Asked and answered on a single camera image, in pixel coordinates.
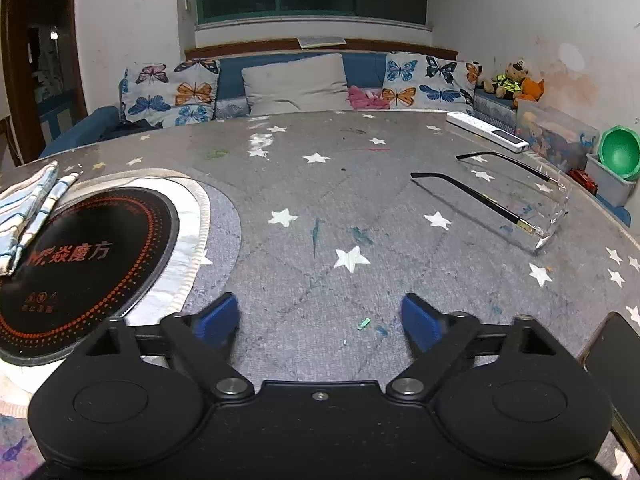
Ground pale grey plastic bin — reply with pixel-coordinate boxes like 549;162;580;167
584;152;637;207

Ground blue white striped cloth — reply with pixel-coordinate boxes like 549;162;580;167
0;160;81;277

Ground dark wooden door frame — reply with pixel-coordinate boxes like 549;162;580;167
0;0;88;166

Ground black round induction cooktop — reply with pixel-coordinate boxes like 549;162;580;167
0;187;180;366

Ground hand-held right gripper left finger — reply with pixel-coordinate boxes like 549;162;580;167
75;292;255;403

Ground teddy bear in yellow vest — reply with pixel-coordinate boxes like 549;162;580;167
495;59;531;100

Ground grey windowsill mat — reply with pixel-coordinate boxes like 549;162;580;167
297;36;347;50

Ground green plastic bowl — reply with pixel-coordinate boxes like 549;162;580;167
599;126;640;181

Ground clear plastic storage box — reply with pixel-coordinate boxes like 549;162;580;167
515;99;600;173

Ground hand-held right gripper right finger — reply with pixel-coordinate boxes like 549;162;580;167
385;292;571;402

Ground grey star print tablecloth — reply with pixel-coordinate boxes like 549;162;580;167
0;110;640;480

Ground clear rimless eyeglasses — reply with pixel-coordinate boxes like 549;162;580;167
411;152;572;252

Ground grey cushion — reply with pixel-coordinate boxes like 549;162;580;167
241;53;349;116

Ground orange plush toy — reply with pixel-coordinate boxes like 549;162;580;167
514;77;546;102

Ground red toy car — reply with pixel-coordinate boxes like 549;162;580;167
567;169;598;195

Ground butterfly print cushion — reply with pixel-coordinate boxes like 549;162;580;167
120;59;221;128
382;52;476;111

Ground dark smartphone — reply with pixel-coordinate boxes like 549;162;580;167
580;311;640;456

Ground white remote control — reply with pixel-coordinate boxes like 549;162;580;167
446;111;529;152

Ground blue sofa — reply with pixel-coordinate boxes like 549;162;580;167
37;52;481;158

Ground pink cloth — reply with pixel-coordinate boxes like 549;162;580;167
347;85;391;111

